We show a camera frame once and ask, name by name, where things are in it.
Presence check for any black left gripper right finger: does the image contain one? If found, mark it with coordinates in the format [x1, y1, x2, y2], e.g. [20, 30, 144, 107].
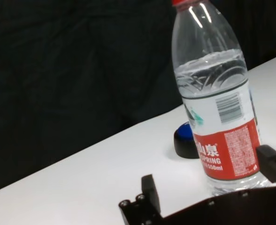
[255, 144, 276, 186]

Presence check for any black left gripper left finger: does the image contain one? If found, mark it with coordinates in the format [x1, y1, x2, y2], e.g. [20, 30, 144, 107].
[118, 174, 162, 225]

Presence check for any clear water bottle red cap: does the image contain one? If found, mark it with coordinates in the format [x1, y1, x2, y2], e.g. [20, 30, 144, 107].
[171, 0, 271, 197]

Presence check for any black backdrop cloth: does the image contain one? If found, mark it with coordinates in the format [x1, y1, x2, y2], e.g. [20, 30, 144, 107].
[0, 0, 276, 195]

